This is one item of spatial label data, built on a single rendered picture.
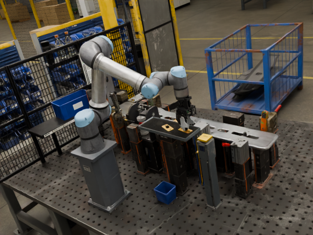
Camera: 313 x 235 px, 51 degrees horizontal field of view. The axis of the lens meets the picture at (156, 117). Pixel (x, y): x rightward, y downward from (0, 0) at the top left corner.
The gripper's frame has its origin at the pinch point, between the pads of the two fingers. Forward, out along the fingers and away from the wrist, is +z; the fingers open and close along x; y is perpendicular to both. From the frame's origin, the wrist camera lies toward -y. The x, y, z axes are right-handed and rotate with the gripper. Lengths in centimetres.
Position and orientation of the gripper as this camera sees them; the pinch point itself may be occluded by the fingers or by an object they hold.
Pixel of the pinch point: (185, 127)
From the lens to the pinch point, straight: 186.0
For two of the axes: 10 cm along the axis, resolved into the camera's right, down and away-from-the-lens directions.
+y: 6.3, 2.2, -7.4
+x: 7.5, -4.0, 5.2
